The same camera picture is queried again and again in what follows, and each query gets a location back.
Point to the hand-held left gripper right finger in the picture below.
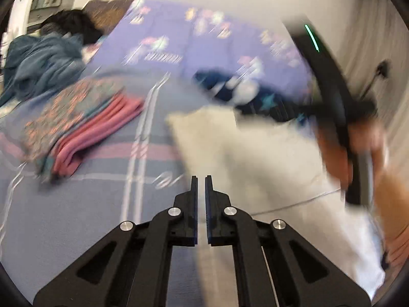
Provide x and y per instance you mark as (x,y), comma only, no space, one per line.
(209,217)

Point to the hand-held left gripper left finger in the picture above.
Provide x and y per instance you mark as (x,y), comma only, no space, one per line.
(193,217)

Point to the cream fleece garment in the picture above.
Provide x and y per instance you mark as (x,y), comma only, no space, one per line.
(242,156)

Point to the person's right forearm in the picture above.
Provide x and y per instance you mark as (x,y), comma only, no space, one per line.
(394,211)

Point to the person's right hand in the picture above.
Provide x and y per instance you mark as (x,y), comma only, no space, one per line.
(329,156)

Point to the black floor lamp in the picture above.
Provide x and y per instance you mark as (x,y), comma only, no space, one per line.
(382,70)

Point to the beige curtain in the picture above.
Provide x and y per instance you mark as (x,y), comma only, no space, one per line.
(374,35)

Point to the grey plaid bed sheet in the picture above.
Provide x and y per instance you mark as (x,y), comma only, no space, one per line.
(96,224)

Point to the navy star print fleece cloth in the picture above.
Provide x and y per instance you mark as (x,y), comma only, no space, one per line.
(223,86)

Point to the folded red patterned cloth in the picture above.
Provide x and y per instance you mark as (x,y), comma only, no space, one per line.
(105,115)

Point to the purple vintage-print pillow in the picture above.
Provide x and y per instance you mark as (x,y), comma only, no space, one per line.
(198,48)

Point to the folded teal floral cloth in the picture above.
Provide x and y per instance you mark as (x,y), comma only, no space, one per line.
(64,115)

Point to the blue-grey crumpled blanket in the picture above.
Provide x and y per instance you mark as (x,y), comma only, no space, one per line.
(41,64)

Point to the brown patterned headboard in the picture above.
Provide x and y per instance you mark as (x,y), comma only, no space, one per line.
(105,14)

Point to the black crumpled cloth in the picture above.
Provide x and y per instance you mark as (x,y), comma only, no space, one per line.
(76,24)

